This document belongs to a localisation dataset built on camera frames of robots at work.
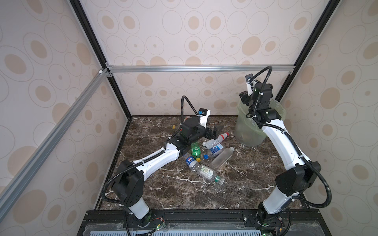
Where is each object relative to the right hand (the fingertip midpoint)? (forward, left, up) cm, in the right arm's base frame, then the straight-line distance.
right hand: (258, 86), depth 74 cm
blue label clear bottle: (-13, +19, -38) cm, 45 cm away
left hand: (-15, +19, -10) cm, 26 cm away
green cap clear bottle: (-28, +25, -38) cm, 53 cm away
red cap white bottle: (-9, +23, -38) cm, 45 cm away
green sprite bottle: (-14, +31, -39) cm, 52 cm away
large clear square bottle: (-19, +16, -41) cm, 48 cm away
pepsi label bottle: (-22, +34, -38) cm, 56 cm away
